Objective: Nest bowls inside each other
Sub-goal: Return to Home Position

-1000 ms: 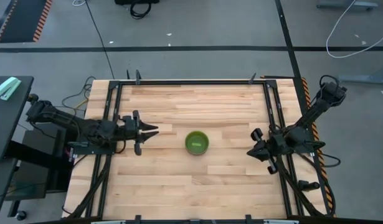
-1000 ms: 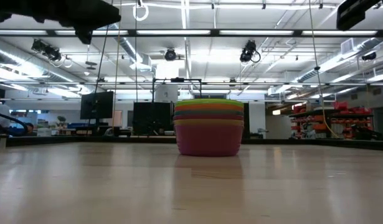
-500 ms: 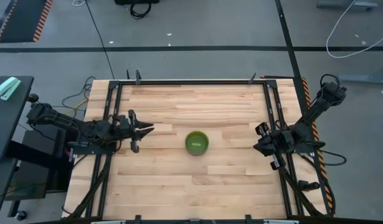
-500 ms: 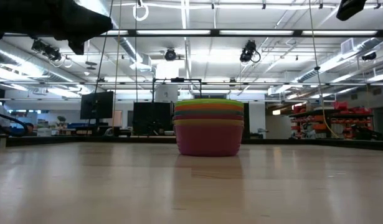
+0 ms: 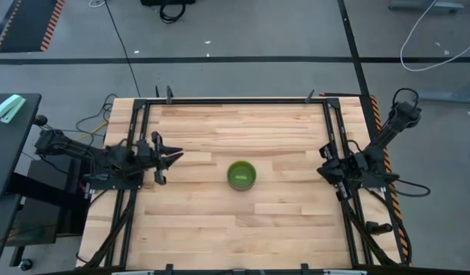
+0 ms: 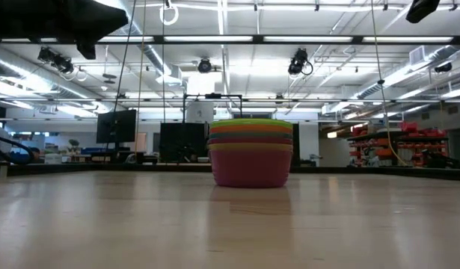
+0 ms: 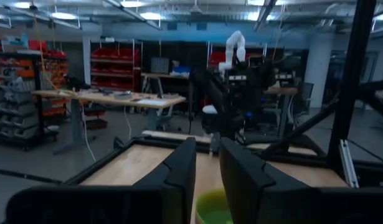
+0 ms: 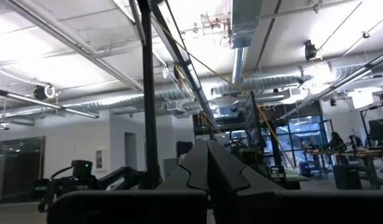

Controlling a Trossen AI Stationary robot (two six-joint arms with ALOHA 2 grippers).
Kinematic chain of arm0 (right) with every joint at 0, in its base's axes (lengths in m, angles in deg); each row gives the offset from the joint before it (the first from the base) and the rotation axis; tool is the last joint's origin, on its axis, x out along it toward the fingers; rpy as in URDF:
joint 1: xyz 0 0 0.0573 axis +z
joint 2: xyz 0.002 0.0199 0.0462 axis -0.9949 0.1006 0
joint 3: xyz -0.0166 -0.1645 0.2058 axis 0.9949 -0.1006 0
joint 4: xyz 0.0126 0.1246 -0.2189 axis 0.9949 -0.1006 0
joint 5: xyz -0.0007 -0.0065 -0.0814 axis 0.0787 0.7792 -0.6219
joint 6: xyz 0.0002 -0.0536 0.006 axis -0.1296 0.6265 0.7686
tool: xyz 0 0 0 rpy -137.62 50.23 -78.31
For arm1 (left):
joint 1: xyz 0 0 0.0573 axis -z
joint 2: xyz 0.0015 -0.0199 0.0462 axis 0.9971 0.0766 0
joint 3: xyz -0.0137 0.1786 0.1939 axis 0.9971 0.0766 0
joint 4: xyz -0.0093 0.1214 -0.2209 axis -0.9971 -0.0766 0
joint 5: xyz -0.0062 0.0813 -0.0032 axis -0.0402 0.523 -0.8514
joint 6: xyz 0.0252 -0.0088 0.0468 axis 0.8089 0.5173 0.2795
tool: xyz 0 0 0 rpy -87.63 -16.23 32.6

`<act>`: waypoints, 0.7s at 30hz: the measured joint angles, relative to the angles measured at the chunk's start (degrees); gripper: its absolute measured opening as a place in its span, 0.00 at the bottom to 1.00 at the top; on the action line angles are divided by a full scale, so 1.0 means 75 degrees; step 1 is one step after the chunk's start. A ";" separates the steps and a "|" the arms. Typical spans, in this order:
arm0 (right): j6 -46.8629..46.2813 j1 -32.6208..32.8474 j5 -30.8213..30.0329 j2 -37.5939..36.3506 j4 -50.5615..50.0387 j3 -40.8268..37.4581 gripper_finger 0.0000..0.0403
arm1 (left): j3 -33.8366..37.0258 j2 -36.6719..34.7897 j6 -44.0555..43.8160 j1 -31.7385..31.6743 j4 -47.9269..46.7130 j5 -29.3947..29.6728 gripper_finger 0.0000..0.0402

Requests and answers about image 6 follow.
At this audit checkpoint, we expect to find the black hanging cable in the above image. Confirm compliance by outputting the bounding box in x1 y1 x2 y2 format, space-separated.
103 0 137 162

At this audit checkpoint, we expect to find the black camera with cable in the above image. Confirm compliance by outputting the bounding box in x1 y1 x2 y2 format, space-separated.
287 47 313 76

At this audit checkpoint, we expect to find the black camera cluster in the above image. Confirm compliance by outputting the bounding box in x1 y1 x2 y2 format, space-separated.
37 46 76 75

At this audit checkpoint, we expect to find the green plastic bowl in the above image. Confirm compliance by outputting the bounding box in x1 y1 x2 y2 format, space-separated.
209 118 293 130

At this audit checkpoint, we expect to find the pink plastic bowl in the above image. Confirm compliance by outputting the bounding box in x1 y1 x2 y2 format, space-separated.
209 149 292 188

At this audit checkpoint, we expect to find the black dome camera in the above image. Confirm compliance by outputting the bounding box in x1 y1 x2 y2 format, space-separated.
197 58 214 75

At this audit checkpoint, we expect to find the white column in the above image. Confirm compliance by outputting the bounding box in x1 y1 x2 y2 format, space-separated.
185 100 215 124

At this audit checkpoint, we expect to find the black metal rig frame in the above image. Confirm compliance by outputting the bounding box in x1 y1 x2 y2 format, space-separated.
182 93 243 124

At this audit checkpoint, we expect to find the large black monitor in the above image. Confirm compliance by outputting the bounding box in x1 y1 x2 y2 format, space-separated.
96 108 138 145

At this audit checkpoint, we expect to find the shelf with red bins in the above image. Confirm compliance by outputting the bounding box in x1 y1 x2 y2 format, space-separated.
347 121 450 168

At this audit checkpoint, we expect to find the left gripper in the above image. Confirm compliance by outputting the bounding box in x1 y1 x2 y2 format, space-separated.
0 0 129 60

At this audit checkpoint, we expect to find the black aluminium table frame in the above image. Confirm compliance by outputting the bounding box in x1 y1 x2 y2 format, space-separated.
0 161 460 183

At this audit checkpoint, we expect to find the white cable ring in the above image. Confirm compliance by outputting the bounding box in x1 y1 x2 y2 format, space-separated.
159 0 180 26

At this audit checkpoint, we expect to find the black equipment box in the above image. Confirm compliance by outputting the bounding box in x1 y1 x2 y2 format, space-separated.
159 122 209 164

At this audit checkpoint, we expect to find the yellow hanging cable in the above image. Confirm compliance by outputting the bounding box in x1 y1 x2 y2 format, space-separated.
369 0 409 167

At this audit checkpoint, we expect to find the black thick cable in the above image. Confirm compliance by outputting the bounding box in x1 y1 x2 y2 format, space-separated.
0 129 36 165

